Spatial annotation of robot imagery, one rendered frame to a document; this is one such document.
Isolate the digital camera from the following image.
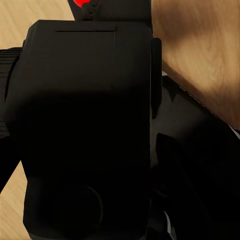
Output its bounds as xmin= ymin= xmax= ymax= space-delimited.
xmin=0 ymin=0 xmax=163 ymax=240

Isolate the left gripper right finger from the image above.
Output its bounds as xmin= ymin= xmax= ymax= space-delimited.
xmin=155 ymin=133 xmax=240 ymax=240

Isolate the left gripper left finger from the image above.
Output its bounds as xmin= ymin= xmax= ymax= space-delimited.
xmin=0 ymin=136 xmax=21 ymax=193

